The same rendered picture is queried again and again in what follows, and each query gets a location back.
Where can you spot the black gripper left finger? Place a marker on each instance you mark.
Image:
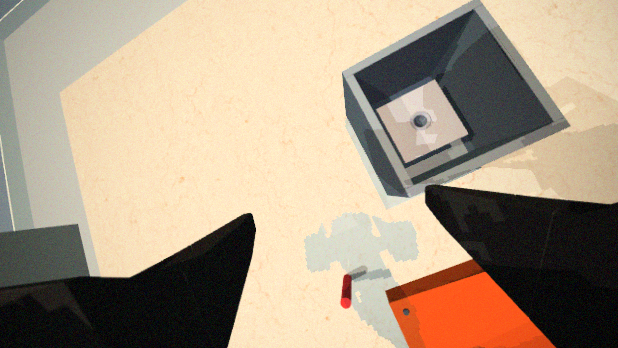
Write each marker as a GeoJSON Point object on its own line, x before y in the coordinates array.
{"type": "Point", "coordinates": [188, 300]}

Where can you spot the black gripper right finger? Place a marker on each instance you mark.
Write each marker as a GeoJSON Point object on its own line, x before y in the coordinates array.
{"type": "Point", "coordinates": [556, 259]}

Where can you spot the red peg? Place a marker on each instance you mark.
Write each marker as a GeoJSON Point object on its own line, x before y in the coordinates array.
{"type": "Point", "coordinates": [346, 297]}

